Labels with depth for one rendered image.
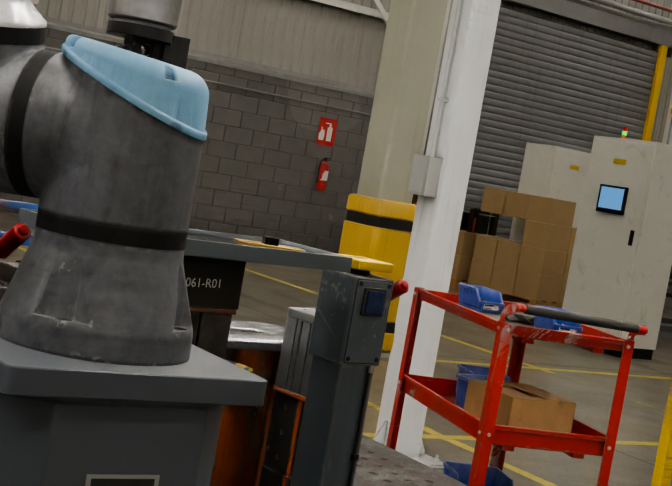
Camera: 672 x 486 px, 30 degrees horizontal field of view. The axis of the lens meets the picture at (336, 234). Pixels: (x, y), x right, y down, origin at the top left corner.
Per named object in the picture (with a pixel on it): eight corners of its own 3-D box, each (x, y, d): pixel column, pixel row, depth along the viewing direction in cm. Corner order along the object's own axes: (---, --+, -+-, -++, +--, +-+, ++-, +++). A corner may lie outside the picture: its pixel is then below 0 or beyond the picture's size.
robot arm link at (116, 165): (163, 235, 91) (194, 49, 90) (-9, 202, 93) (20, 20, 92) (208, 231, 102) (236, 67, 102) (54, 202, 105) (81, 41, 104)
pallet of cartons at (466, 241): (499, 295, 1628) (509, 238, 1624) (454, 290, 1580) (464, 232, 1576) (438, 279, 1724) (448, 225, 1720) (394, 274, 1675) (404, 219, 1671)
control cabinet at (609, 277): (553, 338, 1213) (600, 88, 1200) (592, 342, 1244) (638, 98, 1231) (614, 357, 1147) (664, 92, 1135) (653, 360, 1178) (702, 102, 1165)
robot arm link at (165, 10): (123, -24, 129) (103, -19, 136) (116, 21, 129) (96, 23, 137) (192, -8, 132) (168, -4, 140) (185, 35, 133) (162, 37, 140)
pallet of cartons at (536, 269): (579, 316, 1517) (599, 206, 1510) (533, 312, 1469) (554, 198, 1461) (509, 298, 1613) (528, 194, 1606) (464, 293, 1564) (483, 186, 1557)
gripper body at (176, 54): (177, 148, 134) (196, 35, 133) (99, 134, 130) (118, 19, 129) (156, 143, 141) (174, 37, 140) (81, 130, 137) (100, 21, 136)
